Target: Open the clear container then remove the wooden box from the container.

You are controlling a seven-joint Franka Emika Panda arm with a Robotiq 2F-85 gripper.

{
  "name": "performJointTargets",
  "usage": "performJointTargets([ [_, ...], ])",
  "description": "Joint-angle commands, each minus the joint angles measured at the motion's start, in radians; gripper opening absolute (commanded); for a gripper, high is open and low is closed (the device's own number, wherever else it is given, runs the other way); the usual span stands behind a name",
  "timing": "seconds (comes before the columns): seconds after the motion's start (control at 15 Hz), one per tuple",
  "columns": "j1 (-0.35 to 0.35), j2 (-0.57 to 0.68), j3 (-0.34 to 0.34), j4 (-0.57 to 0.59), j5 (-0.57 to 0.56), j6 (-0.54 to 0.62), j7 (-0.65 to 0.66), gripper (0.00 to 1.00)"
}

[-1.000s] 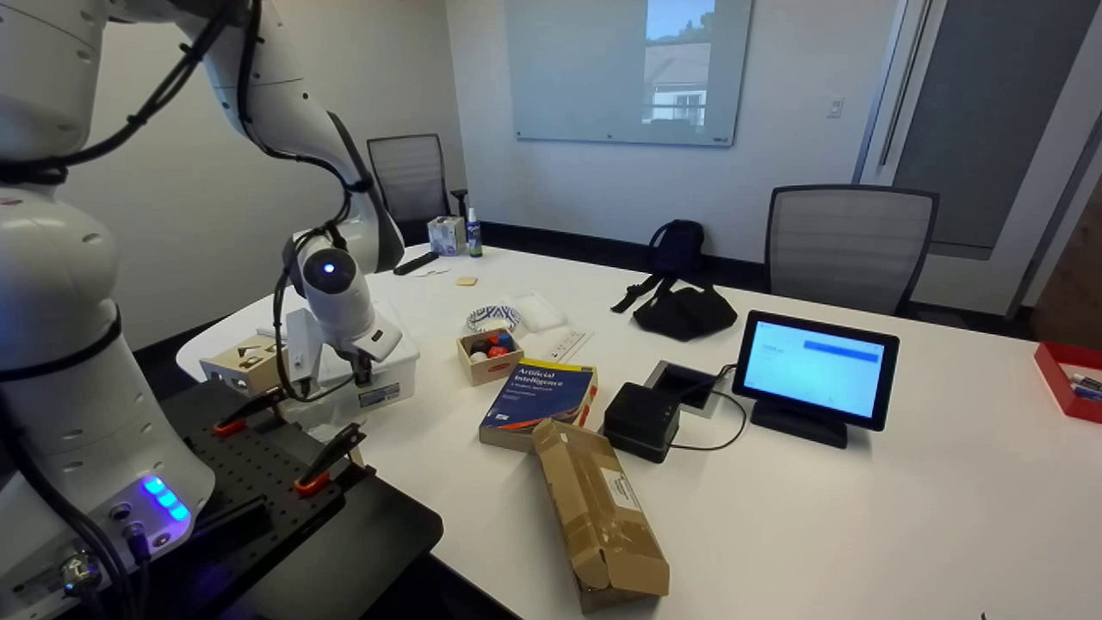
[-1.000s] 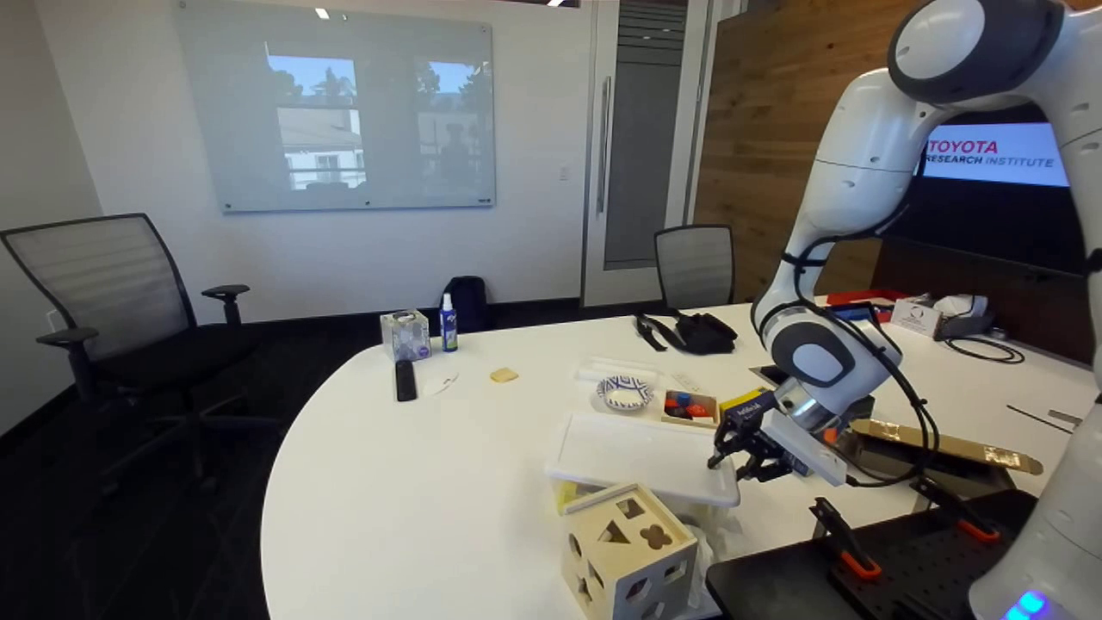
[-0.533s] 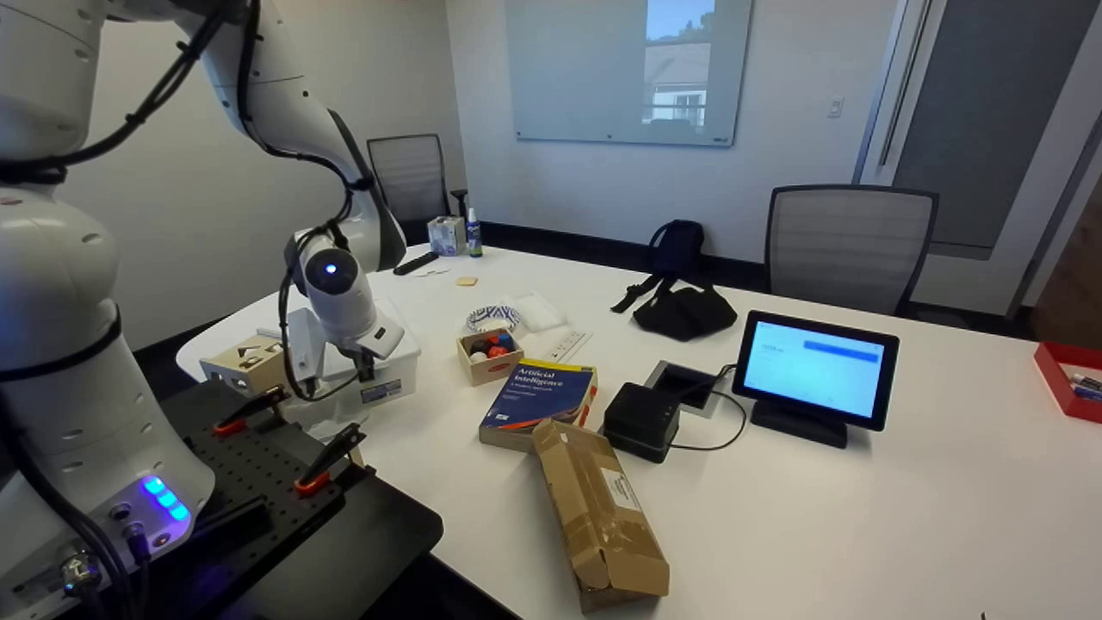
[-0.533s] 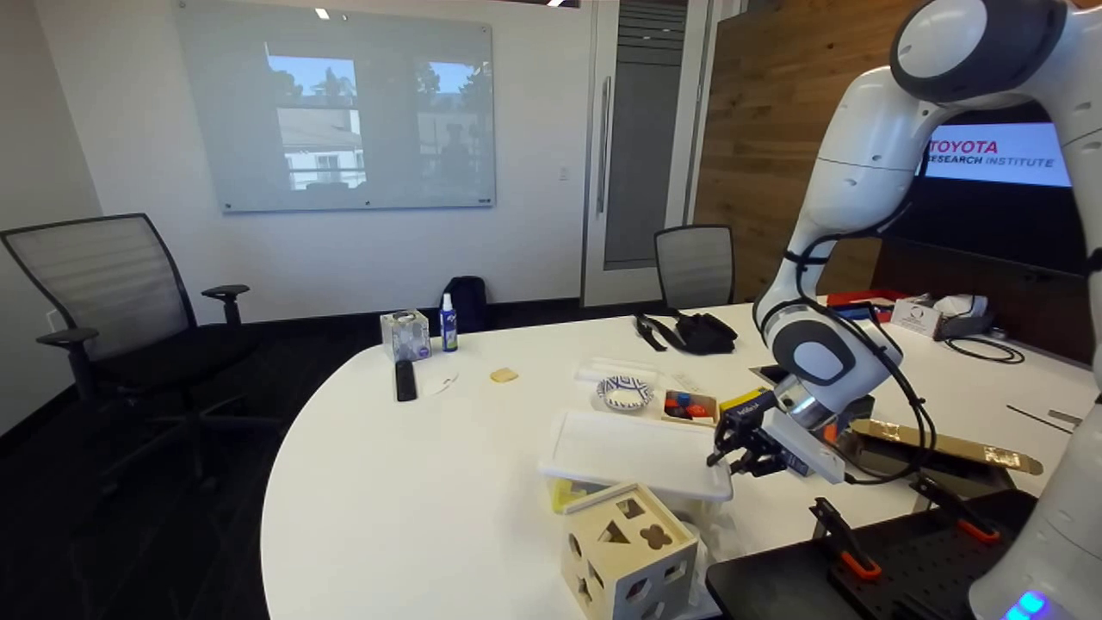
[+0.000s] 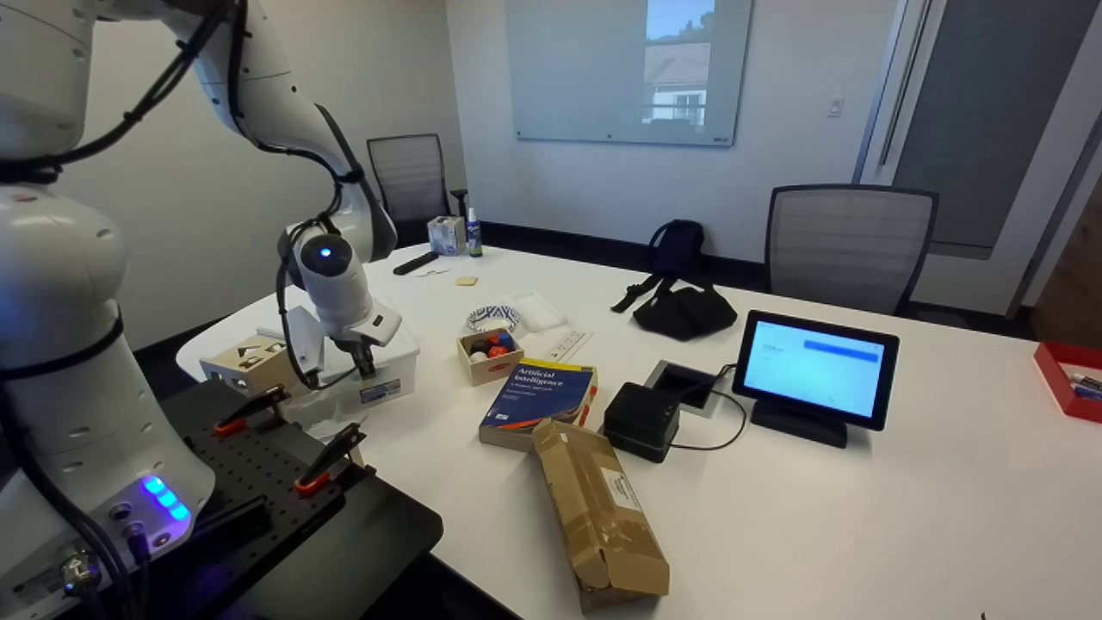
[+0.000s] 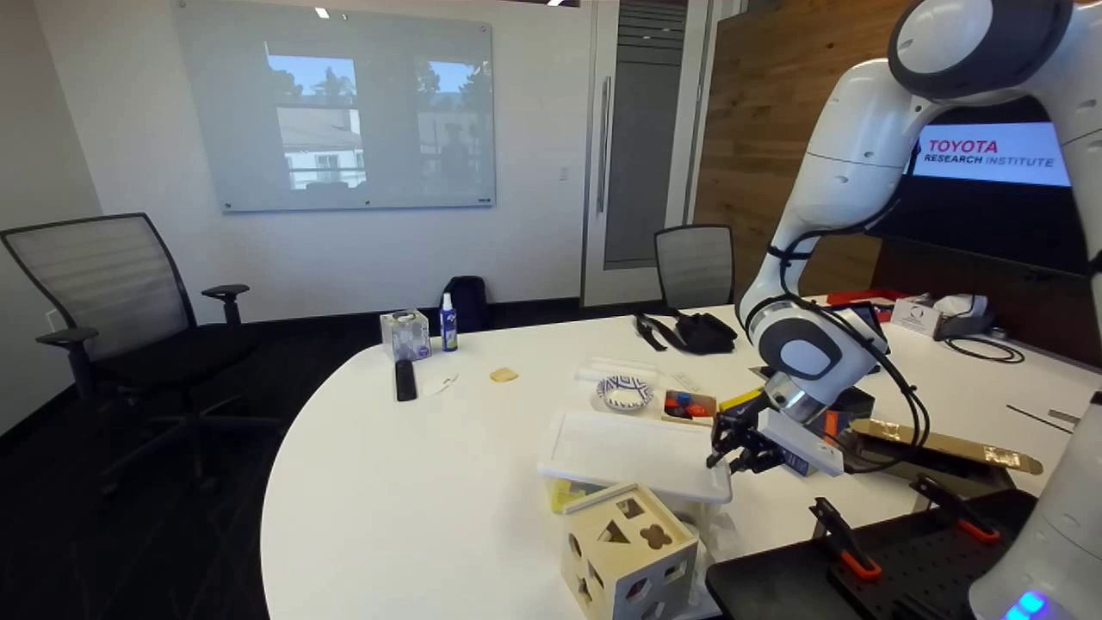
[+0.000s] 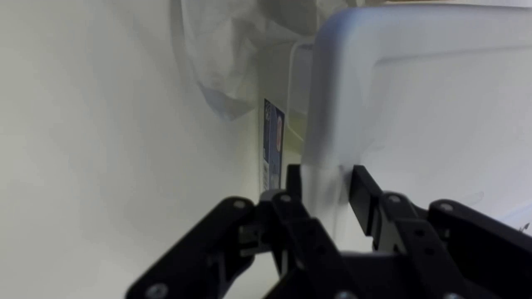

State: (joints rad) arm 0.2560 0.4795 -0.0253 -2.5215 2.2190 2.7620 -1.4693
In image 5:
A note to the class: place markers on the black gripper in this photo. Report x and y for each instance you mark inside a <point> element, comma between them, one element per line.
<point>358,347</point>

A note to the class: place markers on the white container lid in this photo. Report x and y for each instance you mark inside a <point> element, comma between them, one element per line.
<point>402,357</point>

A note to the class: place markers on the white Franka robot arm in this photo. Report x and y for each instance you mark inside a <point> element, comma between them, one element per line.
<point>56,286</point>

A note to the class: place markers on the clear plastic container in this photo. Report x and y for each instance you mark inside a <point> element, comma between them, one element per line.
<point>330,404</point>

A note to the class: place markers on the wooden shape sorter box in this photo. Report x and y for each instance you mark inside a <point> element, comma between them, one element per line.
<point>247,367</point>

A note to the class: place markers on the clear tissue box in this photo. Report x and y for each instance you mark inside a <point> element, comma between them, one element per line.
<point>446,237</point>

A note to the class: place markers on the black cube box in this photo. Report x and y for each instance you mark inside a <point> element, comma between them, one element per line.
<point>637,417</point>

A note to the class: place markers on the red box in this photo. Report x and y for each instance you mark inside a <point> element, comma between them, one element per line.
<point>1073,380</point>

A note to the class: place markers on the black orange clamp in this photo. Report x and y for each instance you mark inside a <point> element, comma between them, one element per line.
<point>247,413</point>
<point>327,462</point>

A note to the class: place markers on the black remote control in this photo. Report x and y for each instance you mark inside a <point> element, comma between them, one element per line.
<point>415,264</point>

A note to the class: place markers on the small wooden shapes tray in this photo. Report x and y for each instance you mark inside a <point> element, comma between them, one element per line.
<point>491,353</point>

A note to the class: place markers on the yellow round disc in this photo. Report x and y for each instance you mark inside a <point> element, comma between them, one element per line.
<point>465,281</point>

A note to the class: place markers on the blue spray bottle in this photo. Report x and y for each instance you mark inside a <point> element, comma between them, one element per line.
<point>472,237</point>

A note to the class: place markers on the blue book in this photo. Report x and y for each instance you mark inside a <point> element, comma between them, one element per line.
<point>535,397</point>

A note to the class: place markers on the black mounting plate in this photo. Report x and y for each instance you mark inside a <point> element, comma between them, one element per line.
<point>344,539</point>

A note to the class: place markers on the black mesh armchair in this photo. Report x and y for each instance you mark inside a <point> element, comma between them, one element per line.
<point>403,175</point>

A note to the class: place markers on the clear plastic wrapper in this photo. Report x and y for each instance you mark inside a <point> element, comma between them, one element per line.
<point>563,341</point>

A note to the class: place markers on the black table power grommet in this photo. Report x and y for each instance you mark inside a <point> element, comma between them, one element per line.
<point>688,385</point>

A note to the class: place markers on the black backpack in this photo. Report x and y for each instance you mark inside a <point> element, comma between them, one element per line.
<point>675,242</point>

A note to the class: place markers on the black tablet on stand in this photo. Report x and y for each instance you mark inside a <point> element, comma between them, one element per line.
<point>810,367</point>

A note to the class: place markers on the grey mesh office chair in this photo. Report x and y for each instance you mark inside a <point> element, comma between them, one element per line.
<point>848,247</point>

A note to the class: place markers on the white frosted glass door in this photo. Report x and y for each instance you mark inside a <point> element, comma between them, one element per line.
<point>977,115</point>

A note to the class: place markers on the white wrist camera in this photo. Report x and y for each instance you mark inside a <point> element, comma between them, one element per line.
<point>375,326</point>

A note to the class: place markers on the glass wall whiteboard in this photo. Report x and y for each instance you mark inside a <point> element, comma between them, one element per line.
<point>571,69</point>

